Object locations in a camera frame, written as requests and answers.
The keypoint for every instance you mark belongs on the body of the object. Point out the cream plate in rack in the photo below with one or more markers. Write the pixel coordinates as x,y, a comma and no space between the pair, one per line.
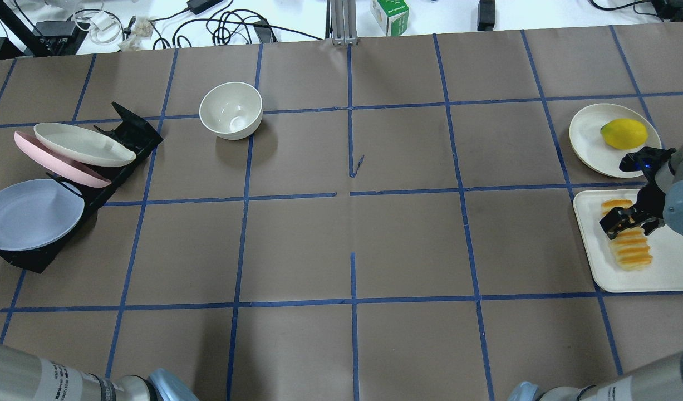
83,145

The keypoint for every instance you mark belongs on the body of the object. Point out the white rectangular tray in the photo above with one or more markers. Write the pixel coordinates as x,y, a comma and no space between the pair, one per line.
665,273

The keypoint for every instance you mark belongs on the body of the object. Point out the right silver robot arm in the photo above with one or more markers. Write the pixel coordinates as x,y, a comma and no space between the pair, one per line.
659,380

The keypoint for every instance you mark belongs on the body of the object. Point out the cream bowl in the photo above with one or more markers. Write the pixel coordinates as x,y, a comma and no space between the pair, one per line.
232,111

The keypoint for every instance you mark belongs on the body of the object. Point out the black plate rack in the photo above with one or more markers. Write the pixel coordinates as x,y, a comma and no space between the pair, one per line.
136,134

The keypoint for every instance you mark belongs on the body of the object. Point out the green white carton box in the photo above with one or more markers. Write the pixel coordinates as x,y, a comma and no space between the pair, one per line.
392,16

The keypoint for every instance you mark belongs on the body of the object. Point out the aluminium frame post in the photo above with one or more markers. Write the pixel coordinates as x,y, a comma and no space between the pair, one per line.
341,23

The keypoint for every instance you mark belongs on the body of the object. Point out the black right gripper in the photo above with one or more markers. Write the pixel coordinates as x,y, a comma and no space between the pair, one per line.
650,200

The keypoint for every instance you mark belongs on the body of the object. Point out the black power adapter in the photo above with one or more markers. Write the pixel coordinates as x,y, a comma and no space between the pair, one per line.
199,6

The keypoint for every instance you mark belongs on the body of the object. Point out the blue plate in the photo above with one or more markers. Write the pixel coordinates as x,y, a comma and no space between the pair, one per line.
38,212

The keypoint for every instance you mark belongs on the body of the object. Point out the pink plate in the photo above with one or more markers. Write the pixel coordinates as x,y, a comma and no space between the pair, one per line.
63,166

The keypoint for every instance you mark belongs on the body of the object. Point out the yellow lemon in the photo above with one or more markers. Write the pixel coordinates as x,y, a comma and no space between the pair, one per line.
624,134

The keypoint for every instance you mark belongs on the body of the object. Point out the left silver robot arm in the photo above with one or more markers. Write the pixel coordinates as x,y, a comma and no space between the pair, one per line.
27,377

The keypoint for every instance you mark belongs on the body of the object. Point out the cream plate under lemon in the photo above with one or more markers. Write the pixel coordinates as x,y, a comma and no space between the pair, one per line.
589,145

